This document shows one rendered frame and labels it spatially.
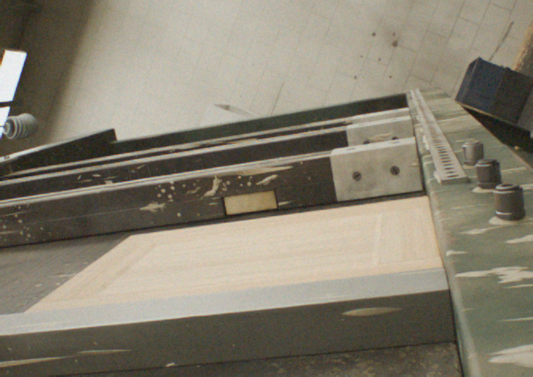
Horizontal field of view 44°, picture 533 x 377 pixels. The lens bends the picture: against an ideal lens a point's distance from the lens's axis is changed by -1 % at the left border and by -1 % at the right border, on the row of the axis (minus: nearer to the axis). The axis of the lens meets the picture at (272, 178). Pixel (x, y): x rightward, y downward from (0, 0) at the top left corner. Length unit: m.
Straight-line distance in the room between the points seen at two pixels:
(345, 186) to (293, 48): 5.06
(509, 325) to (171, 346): 0.26
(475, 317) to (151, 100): 5.96
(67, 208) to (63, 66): 5.54
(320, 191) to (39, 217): 0.46
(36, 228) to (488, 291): 0.85
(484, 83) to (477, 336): 4.64
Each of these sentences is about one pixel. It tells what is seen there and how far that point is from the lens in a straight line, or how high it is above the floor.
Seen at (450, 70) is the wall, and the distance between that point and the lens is 6.00.
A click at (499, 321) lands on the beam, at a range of 0.40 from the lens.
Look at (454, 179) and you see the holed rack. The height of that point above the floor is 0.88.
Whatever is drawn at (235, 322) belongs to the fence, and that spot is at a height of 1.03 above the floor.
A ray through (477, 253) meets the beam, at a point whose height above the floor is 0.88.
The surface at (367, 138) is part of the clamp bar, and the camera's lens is 1.30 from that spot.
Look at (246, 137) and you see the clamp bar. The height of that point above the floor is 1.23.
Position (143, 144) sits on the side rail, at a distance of 2.52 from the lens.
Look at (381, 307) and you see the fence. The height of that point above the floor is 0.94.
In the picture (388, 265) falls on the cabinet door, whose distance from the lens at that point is 0.62.
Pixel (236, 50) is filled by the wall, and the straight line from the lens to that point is 6.10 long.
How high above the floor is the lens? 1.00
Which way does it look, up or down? 6 degrees up
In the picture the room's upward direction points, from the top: 68 degrees counter-clockwise
